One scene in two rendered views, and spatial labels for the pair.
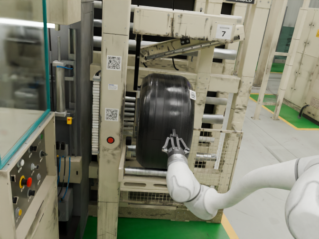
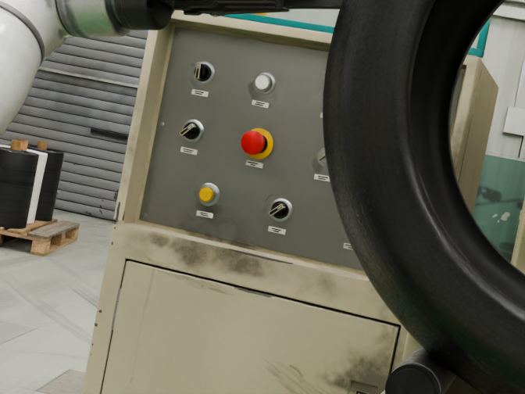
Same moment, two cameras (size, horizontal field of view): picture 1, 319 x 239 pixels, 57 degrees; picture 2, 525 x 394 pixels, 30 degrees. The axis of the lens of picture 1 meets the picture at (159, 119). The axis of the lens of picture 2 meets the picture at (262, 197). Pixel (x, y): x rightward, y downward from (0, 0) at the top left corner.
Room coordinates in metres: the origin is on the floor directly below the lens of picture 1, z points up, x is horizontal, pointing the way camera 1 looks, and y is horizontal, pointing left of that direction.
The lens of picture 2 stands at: (1.66, -0.96, 1.07)
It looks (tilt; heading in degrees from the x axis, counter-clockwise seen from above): 3 degrees down; 112
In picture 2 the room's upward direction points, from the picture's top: 11 degrees clockwise
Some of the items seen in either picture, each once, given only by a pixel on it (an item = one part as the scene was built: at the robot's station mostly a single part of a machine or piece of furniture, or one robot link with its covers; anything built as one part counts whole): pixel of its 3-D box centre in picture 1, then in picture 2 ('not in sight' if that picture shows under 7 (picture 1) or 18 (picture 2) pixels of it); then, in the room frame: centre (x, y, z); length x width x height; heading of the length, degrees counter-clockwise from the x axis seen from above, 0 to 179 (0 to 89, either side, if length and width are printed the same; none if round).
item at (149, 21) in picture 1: (182, 24); not in sight; (1.93, -0.08, 1.71); 0.61 x 0.25 x 0.15; 95
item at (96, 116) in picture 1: (97, 115); not in sight; (1.54, 0.36, 1.19); 0.05 x 0.04 x 0.48; 5
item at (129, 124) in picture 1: (122, 113); not in sight; (1.98, 0.27, 1.05); 0.20 x 0.15 x 0.30; 95
